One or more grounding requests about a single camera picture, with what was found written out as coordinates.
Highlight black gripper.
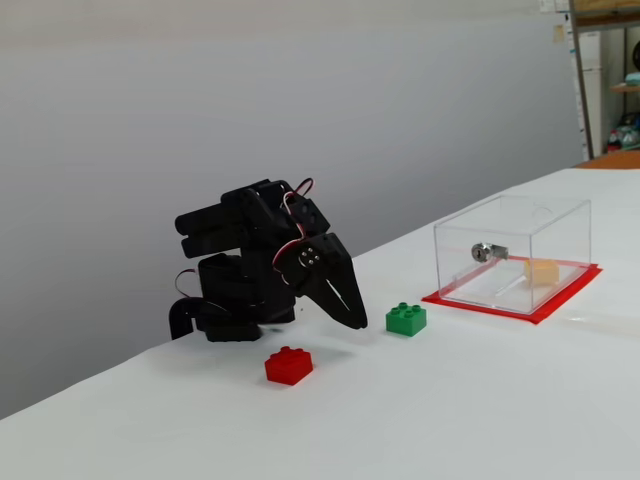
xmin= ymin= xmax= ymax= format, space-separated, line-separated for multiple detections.
xmin=281 ymin=232 xmax=369 ymax=331

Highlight yellow lego brick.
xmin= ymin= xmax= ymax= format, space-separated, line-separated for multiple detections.
xmin=523 ymin=258 xmax=560 ymax=288

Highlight green lego brick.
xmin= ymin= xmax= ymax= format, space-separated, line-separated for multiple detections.
xmin=385 ymin=301 xmax=429 ymax=338

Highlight red lego brick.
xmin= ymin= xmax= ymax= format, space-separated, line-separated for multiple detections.
xmin=264 ymin=345 xmax=315 ymax=387

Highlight transparent plastic box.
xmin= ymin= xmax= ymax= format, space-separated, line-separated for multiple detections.
xmin=433 ymin=194 xmax=593 ymax=316

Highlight metal cam lock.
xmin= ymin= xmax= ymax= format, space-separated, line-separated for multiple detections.
xmin=470 ymin=241 xmax=510 ymax=264

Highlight black table clamp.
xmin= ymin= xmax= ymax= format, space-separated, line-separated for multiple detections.
xmin=168 ymin=297 xmax=262 ymax=344

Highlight red tape square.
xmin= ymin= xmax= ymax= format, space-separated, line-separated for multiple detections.
xmin=421 ymin=257 xmax=604 ymax=326

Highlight orange wooden tabletop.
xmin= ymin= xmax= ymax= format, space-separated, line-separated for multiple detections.
xmin=574 ymin=149 xmax=640 ymax=171

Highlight white cabinet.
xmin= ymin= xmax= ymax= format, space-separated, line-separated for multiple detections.
xmin=577 ymin=30 xmax=602 ymax=151

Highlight metal shelf rack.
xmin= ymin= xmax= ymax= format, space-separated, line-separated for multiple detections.
xmin=568 ymin=0 xmax=640 ymax=161

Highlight gripper servo cable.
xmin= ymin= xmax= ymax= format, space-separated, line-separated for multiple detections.
xmin=271 ymin=177 xmax=315 ymax=269

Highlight base servo cable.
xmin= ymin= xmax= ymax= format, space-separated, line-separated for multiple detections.
xmin=173 ymin=268 xmax=202 ymax=301

